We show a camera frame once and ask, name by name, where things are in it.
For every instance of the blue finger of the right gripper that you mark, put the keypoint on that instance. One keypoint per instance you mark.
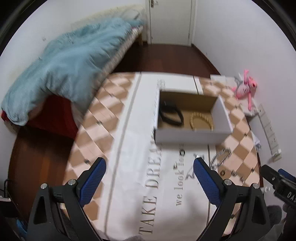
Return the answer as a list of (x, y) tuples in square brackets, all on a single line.
[(287, 175)]

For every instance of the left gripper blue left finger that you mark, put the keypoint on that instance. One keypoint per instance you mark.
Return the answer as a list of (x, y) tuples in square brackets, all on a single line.
[(89, 181)]

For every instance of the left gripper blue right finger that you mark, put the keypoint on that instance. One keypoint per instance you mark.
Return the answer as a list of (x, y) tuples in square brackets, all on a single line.
[(210, 181)]

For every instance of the black smart watch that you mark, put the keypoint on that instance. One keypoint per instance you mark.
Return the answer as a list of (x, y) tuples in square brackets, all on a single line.
[(170, 108)]

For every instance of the white power strip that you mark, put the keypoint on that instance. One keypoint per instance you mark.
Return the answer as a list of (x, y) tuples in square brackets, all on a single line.
[(270, 135)]

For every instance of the checkered printed tablecloth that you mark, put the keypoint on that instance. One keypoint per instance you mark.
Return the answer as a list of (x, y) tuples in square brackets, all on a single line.
[(141, 193)]

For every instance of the white cardboard box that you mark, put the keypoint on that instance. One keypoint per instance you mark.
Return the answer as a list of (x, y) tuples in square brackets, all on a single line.
[(206, 121)]

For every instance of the pink panther plush toy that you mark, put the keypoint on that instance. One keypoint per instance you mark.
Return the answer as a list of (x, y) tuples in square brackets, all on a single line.
[(245, 87)]

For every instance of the teal blanket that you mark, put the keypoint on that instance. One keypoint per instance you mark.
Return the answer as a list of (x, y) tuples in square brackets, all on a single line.
[(72, 66)]

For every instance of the bed mattress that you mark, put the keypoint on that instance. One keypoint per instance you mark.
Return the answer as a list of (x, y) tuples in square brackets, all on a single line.
[(132, 13)]

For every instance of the white door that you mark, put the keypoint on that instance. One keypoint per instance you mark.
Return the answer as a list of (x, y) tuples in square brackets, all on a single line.
[(170, 22)]

